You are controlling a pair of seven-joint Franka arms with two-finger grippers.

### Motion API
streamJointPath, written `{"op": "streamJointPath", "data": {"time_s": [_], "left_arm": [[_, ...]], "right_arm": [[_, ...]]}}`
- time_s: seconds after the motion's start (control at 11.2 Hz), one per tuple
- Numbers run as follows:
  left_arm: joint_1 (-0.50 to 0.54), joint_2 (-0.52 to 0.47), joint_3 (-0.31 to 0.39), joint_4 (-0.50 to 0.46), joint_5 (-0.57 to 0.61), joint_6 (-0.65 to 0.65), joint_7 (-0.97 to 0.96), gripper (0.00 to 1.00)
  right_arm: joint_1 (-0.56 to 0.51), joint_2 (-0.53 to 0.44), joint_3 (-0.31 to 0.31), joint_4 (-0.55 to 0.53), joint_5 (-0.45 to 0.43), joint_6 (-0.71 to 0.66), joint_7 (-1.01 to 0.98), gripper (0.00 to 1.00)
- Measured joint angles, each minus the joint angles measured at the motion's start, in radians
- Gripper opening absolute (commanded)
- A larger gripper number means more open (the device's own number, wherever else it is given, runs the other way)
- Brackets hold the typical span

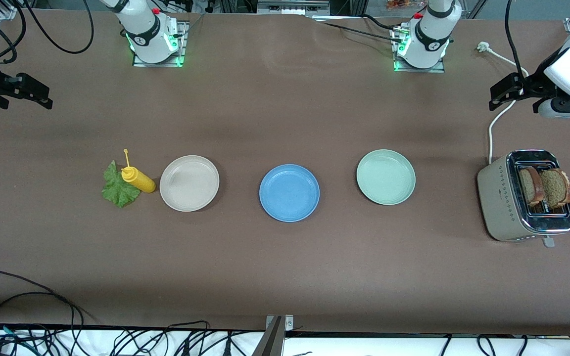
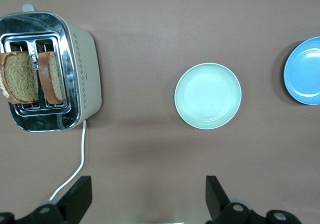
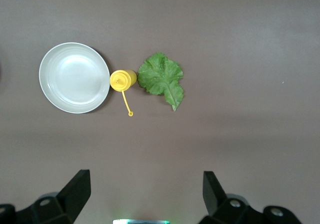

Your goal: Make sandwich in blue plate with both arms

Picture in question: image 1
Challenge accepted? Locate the blue round plate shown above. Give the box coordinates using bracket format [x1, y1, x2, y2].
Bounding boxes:
[259, 164, 321, 223]

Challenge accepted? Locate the silver metal bracket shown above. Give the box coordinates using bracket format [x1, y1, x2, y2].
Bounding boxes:
[265, 314, 294, 331]

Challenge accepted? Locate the black base cable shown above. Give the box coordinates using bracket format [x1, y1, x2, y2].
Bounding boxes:
[310, 15, 407, 44]

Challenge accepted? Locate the green lettuce leaf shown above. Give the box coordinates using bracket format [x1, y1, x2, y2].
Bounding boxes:
[101, 160, 142, 209]

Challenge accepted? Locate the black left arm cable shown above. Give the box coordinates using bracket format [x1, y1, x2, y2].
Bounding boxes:
[505, 0, 530, 94]

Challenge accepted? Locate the black cable loop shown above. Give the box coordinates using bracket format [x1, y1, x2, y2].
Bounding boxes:
[164, 320, 211, 356]

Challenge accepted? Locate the brown bread slice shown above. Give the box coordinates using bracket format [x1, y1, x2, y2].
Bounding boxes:
[539, 169, 570, 209]
[519, 167, 545, 207]

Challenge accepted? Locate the white toaster power cable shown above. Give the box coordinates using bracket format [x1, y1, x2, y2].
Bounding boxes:
[477, 42, 530, 165]

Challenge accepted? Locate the grey metal box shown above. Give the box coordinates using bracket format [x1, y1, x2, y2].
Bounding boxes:
[257, 0, 331, 15]

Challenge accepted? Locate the long black table cable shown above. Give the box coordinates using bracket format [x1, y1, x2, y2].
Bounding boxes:
[0, 269, 95, 324]

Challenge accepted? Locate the beige chrome toaster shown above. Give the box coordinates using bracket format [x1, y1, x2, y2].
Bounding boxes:
[477, 149, 570, 248]

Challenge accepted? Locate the yellow mustard squeeze bottle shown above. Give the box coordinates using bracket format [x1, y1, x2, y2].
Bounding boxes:
[121, 149, 157, 194]

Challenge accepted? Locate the dark aluminium profile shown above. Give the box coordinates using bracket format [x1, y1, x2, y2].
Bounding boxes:
[251, 316, 285, 356]

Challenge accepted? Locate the beige round plate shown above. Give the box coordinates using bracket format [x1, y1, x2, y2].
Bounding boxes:
[159, 155, 220, 213]

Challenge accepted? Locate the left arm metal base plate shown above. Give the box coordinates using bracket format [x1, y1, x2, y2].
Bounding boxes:
[392, 26, 446, 74]

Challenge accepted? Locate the light green round plate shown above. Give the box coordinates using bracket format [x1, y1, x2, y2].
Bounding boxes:
[356, 149, 417, 206]

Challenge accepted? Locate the brown table cover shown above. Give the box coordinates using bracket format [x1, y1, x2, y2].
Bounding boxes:
[0, 9, 570, 338]

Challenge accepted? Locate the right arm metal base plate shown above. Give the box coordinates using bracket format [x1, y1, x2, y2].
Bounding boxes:
[132, 21, 187, 68]

